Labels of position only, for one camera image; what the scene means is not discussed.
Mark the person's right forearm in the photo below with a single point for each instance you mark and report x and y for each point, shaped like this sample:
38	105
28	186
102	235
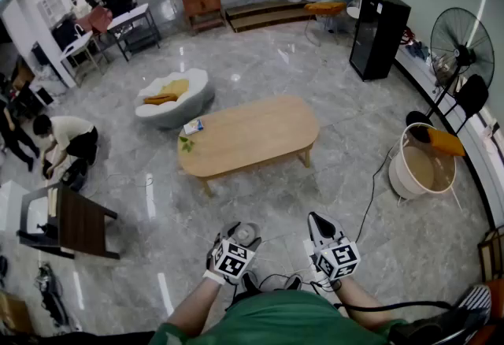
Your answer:
362	304

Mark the green leaf sprig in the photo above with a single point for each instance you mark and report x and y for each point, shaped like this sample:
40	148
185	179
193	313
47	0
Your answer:
187	144

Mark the white house-shaped cabinet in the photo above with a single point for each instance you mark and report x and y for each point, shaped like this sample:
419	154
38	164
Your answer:
39	1

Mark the white folding table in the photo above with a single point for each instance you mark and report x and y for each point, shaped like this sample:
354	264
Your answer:
76	45

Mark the small white round table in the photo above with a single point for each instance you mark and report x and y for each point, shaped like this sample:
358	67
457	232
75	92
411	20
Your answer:
353	12

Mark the dark wooden side table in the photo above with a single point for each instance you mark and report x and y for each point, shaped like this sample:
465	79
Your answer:
82	223

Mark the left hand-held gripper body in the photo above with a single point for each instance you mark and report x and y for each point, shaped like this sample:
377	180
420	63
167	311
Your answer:
232	258

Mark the yellow square cushion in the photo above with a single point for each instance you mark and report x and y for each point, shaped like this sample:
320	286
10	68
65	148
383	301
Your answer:
175	86

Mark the black and white striped cloth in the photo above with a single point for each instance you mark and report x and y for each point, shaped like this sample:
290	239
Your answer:
476	298

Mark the black equipment pack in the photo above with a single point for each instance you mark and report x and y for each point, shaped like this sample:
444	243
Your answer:
433	327

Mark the round white side table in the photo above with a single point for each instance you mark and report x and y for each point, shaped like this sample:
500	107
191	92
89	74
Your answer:
409	174

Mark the person's green shirt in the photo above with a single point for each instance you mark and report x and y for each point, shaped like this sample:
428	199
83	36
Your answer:
275	323

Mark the person's left hand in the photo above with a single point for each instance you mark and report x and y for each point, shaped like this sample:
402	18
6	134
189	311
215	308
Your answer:
212	275

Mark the black chair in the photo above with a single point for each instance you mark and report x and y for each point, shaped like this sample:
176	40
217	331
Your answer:
472	95

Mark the black bag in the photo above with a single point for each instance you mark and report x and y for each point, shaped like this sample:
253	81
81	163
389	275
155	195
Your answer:
75	176

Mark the dark frame table white top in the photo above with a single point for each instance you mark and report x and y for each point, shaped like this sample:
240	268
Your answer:
132	16

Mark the black standing fan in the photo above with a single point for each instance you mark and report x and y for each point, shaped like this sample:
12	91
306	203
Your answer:
460	48

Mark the brown cardboard box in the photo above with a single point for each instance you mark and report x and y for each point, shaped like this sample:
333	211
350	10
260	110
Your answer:
13	314

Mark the tall black cabinet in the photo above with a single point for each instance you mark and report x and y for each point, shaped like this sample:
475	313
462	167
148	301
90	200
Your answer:
378	36

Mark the wooden oval coffee table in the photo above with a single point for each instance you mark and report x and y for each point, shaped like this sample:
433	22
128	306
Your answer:
256	134

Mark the orange seat stool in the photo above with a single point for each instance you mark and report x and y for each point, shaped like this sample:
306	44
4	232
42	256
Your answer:
325	8

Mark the white cloud-shaped sofa chair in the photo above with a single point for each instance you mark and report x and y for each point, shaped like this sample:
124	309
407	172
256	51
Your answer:
185	107

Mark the white curved low ledge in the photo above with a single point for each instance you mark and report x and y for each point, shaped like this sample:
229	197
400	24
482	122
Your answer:
476	138

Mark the small white and blue box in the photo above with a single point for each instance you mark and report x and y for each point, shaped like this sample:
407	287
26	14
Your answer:
193	127

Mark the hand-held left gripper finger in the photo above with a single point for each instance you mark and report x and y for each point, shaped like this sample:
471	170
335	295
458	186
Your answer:
226	232
258	237

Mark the person's right hand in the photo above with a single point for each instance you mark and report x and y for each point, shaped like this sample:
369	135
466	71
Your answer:
321	278

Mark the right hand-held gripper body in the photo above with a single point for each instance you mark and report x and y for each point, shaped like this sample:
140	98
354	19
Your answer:
338	258

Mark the wooden cabinet with white top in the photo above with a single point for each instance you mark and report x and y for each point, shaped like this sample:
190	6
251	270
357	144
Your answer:
202	4

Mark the wooden platform steps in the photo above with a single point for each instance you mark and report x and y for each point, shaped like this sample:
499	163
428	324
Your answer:
267	14

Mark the person's left forearm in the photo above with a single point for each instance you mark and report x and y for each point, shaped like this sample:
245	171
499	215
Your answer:
193	304

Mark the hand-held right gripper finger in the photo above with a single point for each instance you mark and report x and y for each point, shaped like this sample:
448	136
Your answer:
314	229
334	231

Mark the person's black trousers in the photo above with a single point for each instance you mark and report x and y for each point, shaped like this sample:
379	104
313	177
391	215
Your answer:
248	288

